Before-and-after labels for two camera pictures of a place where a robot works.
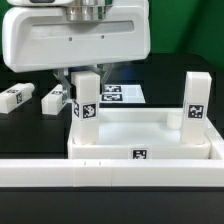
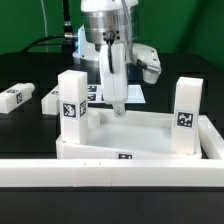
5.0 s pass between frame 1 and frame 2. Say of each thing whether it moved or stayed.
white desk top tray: moved
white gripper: moved
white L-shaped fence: stayed
